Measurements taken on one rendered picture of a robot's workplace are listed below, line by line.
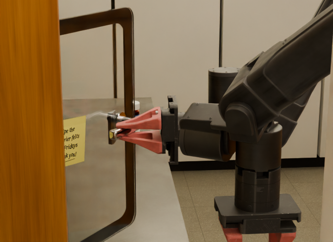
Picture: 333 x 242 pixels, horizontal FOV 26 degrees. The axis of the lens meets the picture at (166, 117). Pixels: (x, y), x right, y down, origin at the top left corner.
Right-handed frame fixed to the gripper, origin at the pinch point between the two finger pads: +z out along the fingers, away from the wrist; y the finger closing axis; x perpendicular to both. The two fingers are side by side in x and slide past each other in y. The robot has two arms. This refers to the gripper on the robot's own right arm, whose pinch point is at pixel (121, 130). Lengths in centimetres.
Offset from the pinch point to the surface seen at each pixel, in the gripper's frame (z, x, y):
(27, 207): 12.5, 23.2, -2.9
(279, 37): -89, -299, -42
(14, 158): 13.7, 23.2, 4.1
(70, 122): 7.9, 4.2, 2.9
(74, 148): 7.5, 3.7, -1.6
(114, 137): 1.1, 2.7, -0.2
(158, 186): -7.4, -40.0, -26.5
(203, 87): -44, -297, -70
